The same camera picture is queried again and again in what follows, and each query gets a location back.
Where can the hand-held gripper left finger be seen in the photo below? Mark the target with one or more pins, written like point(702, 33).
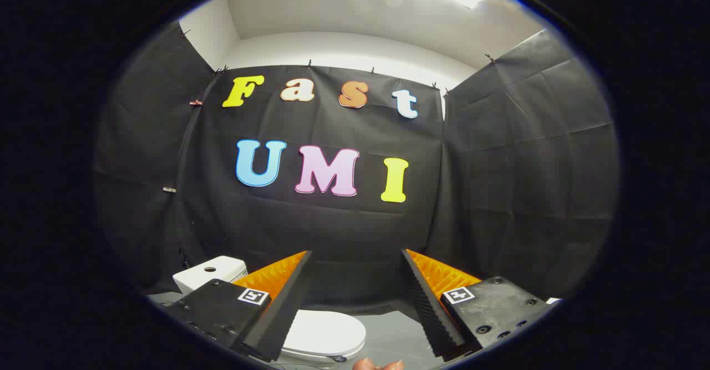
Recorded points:
point(285, 309)

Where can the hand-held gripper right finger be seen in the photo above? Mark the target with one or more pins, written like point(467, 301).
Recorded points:
point(427, 309)

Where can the white toilet lid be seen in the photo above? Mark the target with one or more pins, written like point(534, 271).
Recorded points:
point(324, 331)

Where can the white toilet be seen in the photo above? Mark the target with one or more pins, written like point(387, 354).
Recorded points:
point(222, 277)

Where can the black backdrop cloth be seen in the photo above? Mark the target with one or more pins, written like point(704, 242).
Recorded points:
point(333, 231)

